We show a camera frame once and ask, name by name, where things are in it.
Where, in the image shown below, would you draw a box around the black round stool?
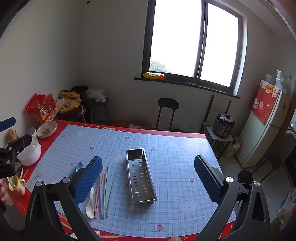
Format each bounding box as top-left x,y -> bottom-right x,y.
151,97 -> 185,133

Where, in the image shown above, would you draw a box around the clear glass containers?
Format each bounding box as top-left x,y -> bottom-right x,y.
265,70 -> 292,93

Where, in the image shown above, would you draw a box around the rice cooker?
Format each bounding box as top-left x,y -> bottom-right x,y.
213,112 -> 235,139

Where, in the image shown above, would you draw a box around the red table cover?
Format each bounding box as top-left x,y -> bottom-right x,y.
7,119 -> 237,241

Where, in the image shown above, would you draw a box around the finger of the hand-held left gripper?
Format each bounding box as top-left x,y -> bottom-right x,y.
6,134 -> 33,154
0,117 -> 16,133

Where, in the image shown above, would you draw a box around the white refrigerator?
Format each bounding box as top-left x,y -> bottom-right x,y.
236,80 -> 292,168

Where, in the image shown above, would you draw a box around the person's left forearm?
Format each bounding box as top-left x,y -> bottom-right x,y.
0,202 -> 27,232

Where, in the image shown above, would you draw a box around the dark round stool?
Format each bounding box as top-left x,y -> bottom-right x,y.
81,96 -> 110,124

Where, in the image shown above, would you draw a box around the yellow packet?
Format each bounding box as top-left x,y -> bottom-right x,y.
143,72 -> 166,80

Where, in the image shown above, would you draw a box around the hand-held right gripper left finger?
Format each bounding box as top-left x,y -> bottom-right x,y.
25,156 -> 103,241

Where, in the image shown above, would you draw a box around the red printed cloth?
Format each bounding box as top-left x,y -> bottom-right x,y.
251,80 -> 277,125

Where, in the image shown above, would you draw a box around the metal utensil tray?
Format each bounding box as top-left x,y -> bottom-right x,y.
125,148 -> 158,207

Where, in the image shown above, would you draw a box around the green chopstick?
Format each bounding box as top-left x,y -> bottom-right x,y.
108,171 -> 116,202
105,165 -> 110,218

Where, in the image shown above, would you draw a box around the window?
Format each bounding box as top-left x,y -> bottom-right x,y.
142,0 -> 248,97

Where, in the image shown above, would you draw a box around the yellow mug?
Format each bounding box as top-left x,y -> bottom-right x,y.
8,175 -> 26,197

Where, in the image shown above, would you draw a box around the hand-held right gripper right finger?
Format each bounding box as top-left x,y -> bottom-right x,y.
194,155 -> 271,241

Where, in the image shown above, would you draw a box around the pink chopstick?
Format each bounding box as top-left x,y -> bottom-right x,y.
94,168 -> 104,219

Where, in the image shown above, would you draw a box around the small black stool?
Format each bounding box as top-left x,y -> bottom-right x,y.
237,170 -> 254,186

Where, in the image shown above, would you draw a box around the blue plaid table mat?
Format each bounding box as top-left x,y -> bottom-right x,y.
28,125 -> 237,235

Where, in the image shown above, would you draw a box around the red snack bag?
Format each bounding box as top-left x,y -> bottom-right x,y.
25,93 -> 59,124

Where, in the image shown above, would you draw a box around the dark window sill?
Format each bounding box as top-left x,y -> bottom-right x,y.
134,77 -> 241,100

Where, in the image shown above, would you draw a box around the white bowl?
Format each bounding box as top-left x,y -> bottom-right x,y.
37,121 -> 58,138

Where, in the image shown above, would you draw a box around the small grey bowl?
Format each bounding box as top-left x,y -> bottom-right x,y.
24,127 -> 38,139

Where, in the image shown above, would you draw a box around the black metal rack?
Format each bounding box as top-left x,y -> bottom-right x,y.
202,95 -> 232,135

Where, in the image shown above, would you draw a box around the small white side table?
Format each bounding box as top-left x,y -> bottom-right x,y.
201,125 -> 234,160

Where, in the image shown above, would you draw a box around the colourful cardboard box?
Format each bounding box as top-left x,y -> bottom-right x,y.
215,137 -> 242,158

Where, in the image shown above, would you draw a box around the white pot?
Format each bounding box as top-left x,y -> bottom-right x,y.
17,136 -> 42,166

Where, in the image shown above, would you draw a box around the white plastic bag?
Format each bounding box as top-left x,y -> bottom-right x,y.
86,88 -> 107,103

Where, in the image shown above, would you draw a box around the red plastic bag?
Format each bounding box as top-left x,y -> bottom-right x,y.
113,115 -> 151,129

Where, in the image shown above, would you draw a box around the white spoon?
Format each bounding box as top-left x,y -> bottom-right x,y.
86,187 -> 95,218

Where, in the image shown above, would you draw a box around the pile of yellow bags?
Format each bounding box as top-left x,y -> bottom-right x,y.
59,90 -> 82,114

